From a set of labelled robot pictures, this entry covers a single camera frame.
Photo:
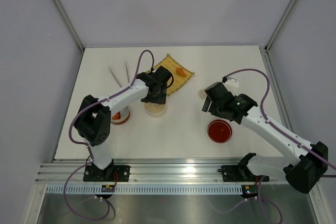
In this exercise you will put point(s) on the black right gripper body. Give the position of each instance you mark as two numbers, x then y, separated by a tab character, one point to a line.
221	114

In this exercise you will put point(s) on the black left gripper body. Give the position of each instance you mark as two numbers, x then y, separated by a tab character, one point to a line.
159	98

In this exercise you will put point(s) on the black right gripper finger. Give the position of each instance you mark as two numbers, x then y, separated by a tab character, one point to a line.
213	110
206	105

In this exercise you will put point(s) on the red round lid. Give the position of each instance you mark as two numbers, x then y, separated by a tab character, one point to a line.
219	131

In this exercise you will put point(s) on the metal serving tongs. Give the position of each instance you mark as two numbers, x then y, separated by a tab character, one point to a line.
120	73

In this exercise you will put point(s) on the orange spotted food piece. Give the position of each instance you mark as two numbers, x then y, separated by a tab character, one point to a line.
116	117

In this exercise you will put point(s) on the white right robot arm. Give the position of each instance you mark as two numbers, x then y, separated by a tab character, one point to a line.
303	162

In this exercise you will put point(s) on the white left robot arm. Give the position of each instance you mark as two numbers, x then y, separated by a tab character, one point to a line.
93	121

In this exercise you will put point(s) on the beige steel lunch container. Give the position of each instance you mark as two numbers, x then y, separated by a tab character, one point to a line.
155	110

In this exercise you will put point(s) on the red-based steel lunch container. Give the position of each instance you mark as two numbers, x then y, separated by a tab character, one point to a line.
125	115

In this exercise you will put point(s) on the woven bamboo tray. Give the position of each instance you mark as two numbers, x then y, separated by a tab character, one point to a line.
171	64

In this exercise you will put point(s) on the orange fried chicken piece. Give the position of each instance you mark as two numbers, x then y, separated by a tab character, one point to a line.
180	72

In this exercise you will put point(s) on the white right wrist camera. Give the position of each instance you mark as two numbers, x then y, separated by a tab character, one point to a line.
230	83

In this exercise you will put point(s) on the right aluminium frame post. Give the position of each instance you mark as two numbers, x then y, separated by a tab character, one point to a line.
280	24

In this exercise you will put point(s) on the aluminium frame post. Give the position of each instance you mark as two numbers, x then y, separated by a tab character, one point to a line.
280	24
68	24

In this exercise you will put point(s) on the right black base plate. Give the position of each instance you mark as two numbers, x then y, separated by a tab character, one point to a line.
236	173

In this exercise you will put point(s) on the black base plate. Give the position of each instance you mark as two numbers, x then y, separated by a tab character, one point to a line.
236	173
117	172

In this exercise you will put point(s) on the aluminium mounting rail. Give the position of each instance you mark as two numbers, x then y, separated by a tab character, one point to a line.
146	171

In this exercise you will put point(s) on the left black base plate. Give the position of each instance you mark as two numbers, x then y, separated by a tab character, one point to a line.
117	172

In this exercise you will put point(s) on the white slotted cable duct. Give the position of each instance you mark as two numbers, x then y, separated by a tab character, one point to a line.
148	189

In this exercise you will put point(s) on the left aluminium frame post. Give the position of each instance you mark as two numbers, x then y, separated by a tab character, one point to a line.
68	24

